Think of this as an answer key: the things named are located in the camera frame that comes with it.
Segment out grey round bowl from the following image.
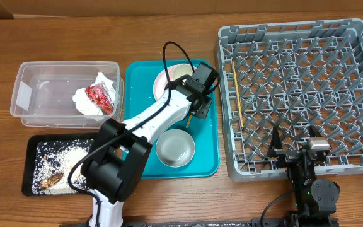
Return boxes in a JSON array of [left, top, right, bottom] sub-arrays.
[[156, 129, 195, 168]]

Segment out red snack wrapper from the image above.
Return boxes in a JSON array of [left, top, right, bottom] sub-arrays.
[[85, 82, 113, 114]]

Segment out white napkin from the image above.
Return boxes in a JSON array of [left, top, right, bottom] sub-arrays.
[[72, 72, 116, 115]]

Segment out rice and food scraps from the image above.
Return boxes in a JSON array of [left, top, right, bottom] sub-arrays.
[[32, 139, 93, 195]]

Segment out wooden chopstick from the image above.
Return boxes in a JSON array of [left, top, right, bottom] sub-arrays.
[[231, 60, 244, 128], [186, 115, 192, 129]]

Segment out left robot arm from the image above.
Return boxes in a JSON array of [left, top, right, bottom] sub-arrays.
[[81, 76, 217, 226]]

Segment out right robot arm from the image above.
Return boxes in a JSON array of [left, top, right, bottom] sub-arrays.
[[267, 125, 340, 226]]

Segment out clear plastic waste bin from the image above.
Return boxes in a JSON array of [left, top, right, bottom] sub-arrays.
[[10, 61, 124, 129]]

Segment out cream paper cup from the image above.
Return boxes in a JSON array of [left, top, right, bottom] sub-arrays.
[[171, 64, 193, 81]]

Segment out small pink bowl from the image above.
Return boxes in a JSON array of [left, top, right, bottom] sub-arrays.
[[168, 66, 175, 81]]

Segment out large pink plate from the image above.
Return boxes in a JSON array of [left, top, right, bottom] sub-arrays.
[[153, 70, 168, 101]]

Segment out teal plastic serving tray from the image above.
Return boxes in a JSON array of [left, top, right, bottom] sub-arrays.
[[124, 60, 219, 179]]

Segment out grey plastic dish rack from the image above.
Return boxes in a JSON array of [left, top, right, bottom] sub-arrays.
[[216, 18, 363, 182]]

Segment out black plastic tray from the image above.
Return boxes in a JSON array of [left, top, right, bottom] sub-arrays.
[[21, 132, 96, 197]]

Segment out brown cardboard backdrop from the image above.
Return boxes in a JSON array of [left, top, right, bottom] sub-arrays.
[[0, 0, 363, 18]]

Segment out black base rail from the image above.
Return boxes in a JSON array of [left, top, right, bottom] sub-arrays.
[[118, 217, 340, 227]]

